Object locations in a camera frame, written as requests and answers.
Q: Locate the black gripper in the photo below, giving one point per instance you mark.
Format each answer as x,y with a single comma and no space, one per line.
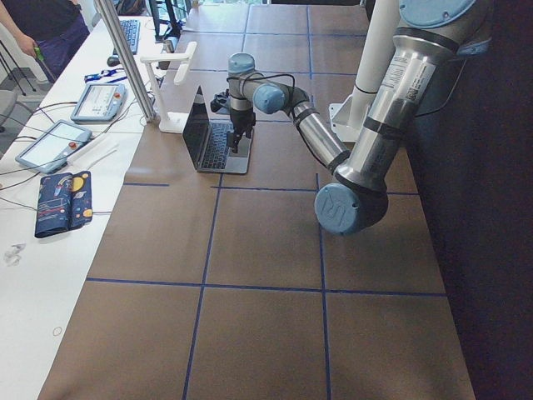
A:
241,119

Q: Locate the dark grey laptop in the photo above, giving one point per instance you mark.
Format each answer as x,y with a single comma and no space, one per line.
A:
206,142

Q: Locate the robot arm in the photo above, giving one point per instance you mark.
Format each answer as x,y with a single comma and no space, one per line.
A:
405,44

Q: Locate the white desk lamp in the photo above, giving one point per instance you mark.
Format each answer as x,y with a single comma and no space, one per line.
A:
170,121

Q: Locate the black computer mouse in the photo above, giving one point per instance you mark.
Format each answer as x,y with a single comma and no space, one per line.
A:
113,61

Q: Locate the far teach pendant tablet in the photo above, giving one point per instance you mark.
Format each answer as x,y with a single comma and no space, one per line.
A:
99,103

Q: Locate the teach pendant tablet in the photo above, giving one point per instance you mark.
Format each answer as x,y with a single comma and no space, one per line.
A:
99,103
51,150

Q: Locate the black keyboard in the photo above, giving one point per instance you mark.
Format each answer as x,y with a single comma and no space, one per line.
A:
131,29

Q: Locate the space themed blue booklet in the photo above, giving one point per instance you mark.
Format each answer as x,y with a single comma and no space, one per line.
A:
64,203

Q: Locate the near teach pendant tablet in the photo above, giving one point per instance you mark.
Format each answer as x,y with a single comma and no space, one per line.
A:
51,150

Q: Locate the person in dark clothes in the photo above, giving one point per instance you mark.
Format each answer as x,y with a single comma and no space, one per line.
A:
51,32

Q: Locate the aluminium frame post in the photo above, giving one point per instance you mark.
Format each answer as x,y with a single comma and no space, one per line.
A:
112,23

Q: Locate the white pedestal column mount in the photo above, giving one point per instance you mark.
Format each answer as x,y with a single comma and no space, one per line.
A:
347,118

